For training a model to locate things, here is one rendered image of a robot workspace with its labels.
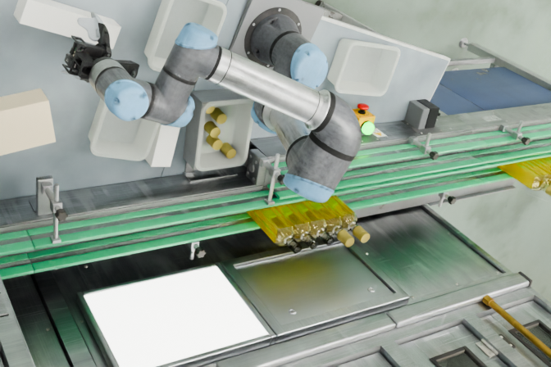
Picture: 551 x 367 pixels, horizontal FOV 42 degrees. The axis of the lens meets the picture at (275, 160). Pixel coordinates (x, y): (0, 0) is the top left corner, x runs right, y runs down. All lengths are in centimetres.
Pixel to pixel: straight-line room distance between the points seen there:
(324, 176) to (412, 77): 104
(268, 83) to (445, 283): 112
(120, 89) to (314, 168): 47
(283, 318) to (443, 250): 75
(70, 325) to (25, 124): 53
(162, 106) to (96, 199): 64
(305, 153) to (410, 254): 94
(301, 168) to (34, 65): 73
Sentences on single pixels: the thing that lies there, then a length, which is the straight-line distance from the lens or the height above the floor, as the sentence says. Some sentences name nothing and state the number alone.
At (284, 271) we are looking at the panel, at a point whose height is 108.
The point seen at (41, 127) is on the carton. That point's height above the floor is 83.
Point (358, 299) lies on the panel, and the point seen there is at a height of 127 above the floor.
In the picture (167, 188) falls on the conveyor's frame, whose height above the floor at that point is 82.
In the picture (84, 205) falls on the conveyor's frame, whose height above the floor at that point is 84.
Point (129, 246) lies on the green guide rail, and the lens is 202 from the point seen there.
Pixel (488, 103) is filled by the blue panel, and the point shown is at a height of 67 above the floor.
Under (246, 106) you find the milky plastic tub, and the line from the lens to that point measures 212.
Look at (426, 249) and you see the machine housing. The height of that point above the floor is 110.
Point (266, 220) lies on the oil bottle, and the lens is 211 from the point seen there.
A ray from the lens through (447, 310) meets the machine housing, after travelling 223.
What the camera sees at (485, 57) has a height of 23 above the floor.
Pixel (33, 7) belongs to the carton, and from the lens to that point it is 178.
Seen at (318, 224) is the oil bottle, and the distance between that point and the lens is 213.
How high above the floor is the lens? 245
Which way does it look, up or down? 46 degrees down
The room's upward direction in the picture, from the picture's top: 133 degrees clockwise
